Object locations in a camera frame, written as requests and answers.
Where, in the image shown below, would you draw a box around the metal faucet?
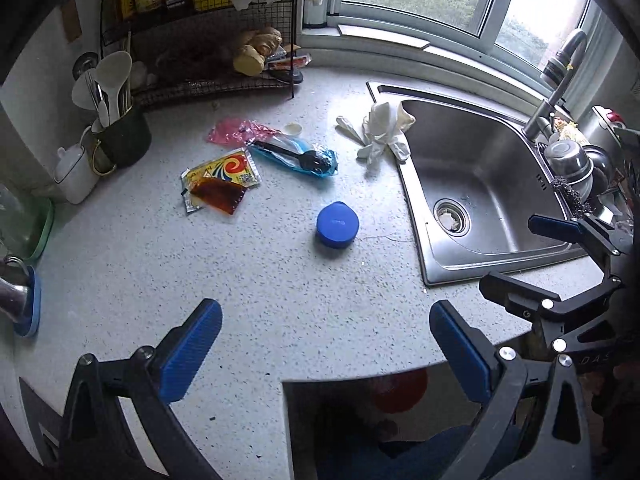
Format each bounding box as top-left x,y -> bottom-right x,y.
522,29 -> 588,141

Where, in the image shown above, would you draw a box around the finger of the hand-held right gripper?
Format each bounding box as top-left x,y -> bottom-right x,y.
479,271 -> 626,324
528,214 -> 633,257

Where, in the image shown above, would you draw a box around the white rice paddle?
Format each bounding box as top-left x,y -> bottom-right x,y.
95,51 -> 133,126

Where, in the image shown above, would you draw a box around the cream rubber glove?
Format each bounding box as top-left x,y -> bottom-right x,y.
390,102 -> 417,163

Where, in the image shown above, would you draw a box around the stainless steel bowl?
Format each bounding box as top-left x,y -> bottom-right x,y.
582,145 -> 613,181
544,140 -> 593,186

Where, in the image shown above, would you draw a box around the ginger root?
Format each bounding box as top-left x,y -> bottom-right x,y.
232,27 -> 283,77

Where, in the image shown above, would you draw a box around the wooden chopsticks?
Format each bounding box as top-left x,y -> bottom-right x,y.
120,30 -> 135,111

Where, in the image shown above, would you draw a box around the pink plastic wrapper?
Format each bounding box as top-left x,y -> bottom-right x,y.
207,117 -> 281,147

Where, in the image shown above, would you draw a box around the black wire rack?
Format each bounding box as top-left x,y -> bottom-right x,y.
100,0 -> 306,108

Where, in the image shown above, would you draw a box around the red plastic bucket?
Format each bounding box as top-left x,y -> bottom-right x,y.
372,367 -> 429,415

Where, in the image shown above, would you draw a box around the round metal strainer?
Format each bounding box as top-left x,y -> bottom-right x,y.
74,52 -> 100,81

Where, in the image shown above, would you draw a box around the brown wall tag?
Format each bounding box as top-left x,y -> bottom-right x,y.
61,0 -> 83,43

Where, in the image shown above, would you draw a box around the stainless steel sink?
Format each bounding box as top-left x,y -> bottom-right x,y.
367,80 -> 601,287

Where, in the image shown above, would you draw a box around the green rimmed container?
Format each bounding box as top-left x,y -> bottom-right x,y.
0,185 -> 55,266

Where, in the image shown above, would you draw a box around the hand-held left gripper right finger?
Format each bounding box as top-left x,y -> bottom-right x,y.
429,300 -> 593,480

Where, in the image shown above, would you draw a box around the sink drain strainer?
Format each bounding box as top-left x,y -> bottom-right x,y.
434,198 -> 472,236

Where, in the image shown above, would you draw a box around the white cup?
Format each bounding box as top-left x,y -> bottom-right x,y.
303,0 -> 328,28

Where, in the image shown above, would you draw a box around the red yellow swirl packet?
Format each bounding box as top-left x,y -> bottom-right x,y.
181,147 -> 262,192

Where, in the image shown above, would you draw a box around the white seasoning jar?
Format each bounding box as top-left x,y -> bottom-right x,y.
54,127 -> 101,205

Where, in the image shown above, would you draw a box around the black plastic spoon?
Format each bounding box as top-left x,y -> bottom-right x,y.
250,141 -> 333,171

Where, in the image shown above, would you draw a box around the shiny metal object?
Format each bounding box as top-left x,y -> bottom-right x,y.
0,255 -> 31,326

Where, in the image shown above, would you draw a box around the dark steel wool scrubber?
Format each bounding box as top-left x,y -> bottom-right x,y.
550,177 -> 586,211

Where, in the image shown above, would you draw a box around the blue plastic wrapper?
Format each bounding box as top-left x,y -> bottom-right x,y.
246,132 -> 338,178

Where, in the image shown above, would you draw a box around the blue round lid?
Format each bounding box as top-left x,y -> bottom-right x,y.
316,201 -> 360,249

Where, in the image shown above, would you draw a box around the red sauce packet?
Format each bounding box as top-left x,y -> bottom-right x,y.
265,55 -> 311,72

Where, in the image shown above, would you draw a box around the dark utensil holder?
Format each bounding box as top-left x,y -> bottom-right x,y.
92,105 -> 152,168

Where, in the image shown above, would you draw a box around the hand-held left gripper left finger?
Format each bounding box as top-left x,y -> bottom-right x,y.
59,298 -> 223,480

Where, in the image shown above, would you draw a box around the white ladle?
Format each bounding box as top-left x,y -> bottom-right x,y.
71,75 -> 108,126

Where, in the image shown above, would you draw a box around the black round lid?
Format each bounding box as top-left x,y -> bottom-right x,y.
270,67 -> 305,86

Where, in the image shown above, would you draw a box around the white window frame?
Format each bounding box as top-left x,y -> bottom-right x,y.
300,0 -> 608,91

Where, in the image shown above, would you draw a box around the garlic bulb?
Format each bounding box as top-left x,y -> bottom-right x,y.
131,60 -> 158,86

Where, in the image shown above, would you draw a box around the red capped bottle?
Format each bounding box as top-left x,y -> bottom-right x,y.
592,105 -> 626,131

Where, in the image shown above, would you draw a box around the brown sauce packet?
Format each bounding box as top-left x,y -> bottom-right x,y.
186,177 -> 248,216

